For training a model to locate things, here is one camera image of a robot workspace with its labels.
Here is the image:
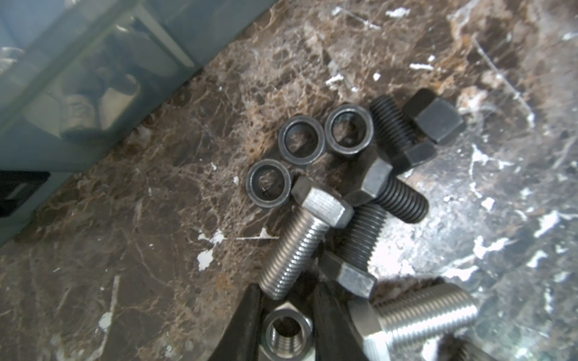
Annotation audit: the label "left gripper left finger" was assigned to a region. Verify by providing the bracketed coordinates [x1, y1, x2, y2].
[209, 284, 262, 360]

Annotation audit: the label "grey compartment organizer box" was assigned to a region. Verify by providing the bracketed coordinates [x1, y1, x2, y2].
[1, 0, 272, 243]

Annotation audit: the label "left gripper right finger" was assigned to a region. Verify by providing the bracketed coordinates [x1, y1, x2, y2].
[312, 282, 367, 360]

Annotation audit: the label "silver hex bolt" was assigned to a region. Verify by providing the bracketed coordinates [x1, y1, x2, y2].
[258, 175, 354, 300]
[348, 283, 479, 360]

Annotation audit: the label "silver hex nut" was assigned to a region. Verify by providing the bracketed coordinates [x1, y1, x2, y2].
[257, 301, 315, 361]

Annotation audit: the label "silver wing nuts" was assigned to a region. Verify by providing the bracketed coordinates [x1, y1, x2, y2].
[23, 69, 141, 142]

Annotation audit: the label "black hex bolts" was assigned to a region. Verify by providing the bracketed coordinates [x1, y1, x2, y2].
[319, 88, 466, 299]

